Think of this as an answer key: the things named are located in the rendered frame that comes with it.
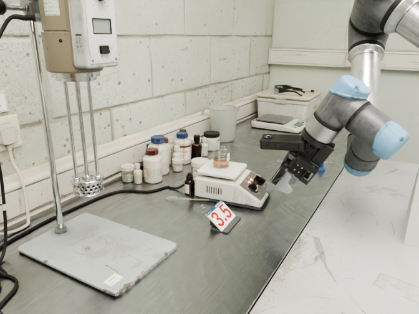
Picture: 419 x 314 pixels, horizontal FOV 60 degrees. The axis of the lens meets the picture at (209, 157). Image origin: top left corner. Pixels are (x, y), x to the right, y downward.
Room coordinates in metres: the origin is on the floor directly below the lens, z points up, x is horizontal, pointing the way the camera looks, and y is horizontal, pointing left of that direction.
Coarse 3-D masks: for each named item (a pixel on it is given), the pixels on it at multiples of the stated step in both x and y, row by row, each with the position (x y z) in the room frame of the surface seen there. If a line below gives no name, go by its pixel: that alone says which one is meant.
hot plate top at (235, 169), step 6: (210, 162) 1.04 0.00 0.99; (234, 162) 1.05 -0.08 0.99; (204, 168) 0.99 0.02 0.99; (210, 168) 0.99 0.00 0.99; (228, 168) 0.99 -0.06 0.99; (234, 168) 0.99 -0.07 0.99; (240, 168) 0.99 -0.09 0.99; (204, 174) 0.96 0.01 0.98; (210, 174) 0.95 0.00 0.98; (216, 174) 0.94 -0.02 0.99; (222, 174) 0.94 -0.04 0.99; (228, 174) 0.94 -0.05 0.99; (234, 174) 0.94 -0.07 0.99
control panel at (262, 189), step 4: (252, 172) 1.02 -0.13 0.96; (248, 176) 0.99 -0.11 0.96; (252, 176) 1.00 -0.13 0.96; (244, 180) 0.96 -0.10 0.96; (248, 180) 0.97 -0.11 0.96; (240, 184) 0.92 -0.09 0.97; (244, 184) 0.93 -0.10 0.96; (248, 184) 0.94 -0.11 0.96; (264, 184) 0.99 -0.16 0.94; (244, 188) 0.92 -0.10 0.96; (248, 188) 0.93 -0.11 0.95; (260, 188) 0.96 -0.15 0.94; (264, 188) 0.97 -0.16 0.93; (252, 192) 0.92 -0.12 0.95; (260, 192) 0.94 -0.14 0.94; (264, 192) 0.95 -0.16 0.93; (256, 196) 0.91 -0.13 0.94; (260, 196) 0.92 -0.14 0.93; (260, 200) 0.90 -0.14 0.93
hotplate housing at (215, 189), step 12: (204, 180) 0.95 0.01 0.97; (216, 180) 0.94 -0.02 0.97; (228, 180) 0.94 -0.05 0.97; (240, 180) 0.95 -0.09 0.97; (204, 192) 0.95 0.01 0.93; (216, 192) 0.94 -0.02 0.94; (228, 192) 0.92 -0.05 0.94; (240, 192) 0.91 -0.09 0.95; (240, 204) 0.91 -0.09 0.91; (252, 204) 0.90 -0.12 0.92
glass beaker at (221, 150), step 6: (216, 144) 1.03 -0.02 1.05; (222, 144) 0.98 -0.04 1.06; (228, 144) 0.99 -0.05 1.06; (216, 150) 0.99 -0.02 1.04; (222, 150) 0.98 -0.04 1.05; (228, 150) 0.99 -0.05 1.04; (216, 156) 0.99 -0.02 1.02; (222, 156) 0.98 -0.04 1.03; (228, 156) 0.99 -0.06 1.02; (216, 162) 0.99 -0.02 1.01; (222, 162) 0.98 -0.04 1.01; (228, 162) 0.99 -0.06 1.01; (216, 168) 0.99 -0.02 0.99; (222, 168) 0.98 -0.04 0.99
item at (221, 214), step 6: (222, 204) 0.86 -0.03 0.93; (216, 210) 0.83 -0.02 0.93; (222, 210) 0.84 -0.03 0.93; (228, 210) 0.86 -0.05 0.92; (210, 216) 0.80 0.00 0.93; (216, 216) 0.81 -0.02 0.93; (222, 216) 0.82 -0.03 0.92; (228, 216) 0.84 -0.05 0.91; (216, 222) 0.79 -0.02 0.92; (222, 222) 0.80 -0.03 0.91
